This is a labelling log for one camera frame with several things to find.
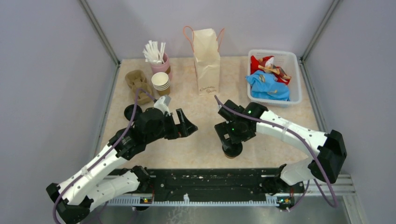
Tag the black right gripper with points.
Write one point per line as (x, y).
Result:
(223, 128)

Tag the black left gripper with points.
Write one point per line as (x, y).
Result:
(181, 129)

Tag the black cup lid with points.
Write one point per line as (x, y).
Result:
(233, 150)

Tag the brown paper coffee cup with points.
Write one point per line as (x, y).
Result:
(230, 157)

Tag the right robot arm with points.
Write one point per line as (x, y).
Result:
(326, 151)

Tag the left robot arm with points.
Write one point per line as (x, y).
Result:
(76, 197)

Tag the cream paper takeout bag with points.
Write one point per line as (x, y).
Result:
(205, 44)

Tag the blue cartoon cloth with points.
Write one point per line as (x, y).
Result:
(264, 86)

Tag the stack of brown paper cups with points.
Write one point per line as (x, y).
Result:
(161, 83)

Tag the stack of black lids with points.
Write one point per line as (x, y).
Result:
(129, 111)

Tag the pink straw holder cup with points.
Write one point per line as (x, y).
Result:
(164, 67)

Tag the brown pulp cup carrier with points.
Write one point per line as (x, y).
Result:
(140, 89)

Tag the red patterned cloth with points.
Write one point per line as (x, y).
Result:
(266, 64)

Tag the white wrapped straws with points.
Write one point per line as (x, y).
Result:
(153, 53)

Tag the white plastic basket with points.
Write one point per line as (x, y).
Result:
(288, 61)

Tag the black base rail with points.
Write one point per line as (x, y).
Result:
(215, 185)

